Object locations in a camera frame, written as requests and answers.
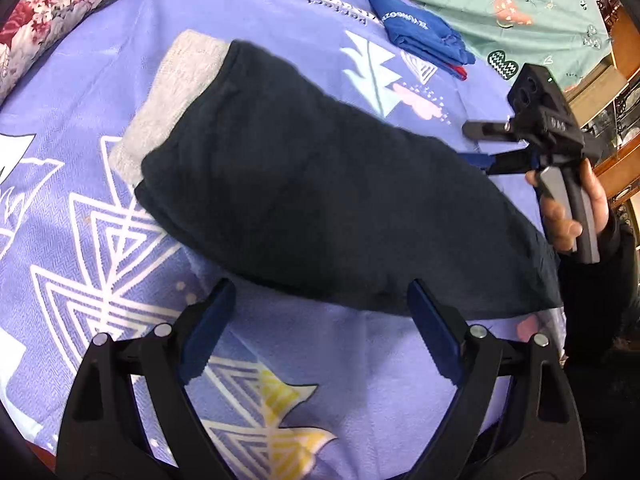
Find dark navy pants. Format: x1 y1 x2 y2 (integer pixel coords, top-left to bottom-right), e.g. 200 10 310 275
110 30 561 320

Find dark sleeved right forearm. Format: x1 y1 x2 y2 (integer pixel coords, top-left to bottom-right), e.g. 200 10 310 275
559 214 639 479

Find right hand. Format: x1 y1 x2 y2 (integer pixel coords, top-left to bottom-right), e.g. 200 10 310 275
539 159 610 252

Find green heart patterned sheet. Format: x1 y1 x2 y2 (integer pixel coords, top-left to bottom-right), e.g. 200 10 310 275
411 0 612 90

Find blue folded garment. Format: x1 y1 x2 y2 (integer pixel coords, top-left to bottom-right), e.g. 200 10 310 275
369 0 475 80

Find purple patterned bed sheet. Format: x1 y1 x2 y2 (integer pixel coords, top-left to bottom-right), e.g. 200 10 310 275
0 0 566 480

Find floral bolster pillow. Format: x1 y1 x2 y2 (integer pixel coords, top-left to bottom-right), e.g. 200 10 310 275
1 0 111 99

